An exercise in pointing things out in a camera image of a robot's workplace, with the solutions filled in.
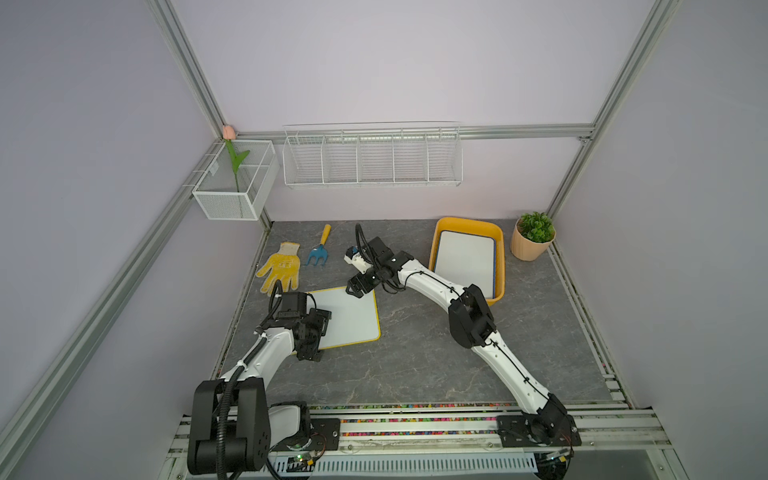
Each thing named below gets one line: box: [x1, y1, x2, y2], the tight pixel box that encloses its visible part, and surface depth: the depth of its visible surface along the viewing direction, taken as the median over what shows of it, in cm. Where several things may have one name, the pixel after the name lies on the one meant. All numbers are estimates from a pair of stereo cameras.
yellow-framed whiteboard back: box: [307, 286, 381, 351], surface depth 96 cm
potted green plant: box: [510, 211, 556, 261], surface depth 103 cm
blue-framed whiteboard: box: [434, 231, 497, 299], surface depth 111 cm
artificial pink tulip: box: [222, 125, 250, 193], surface depth 92 cm
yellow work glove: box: [256, 242, 301, 296], surface depth 110 cm
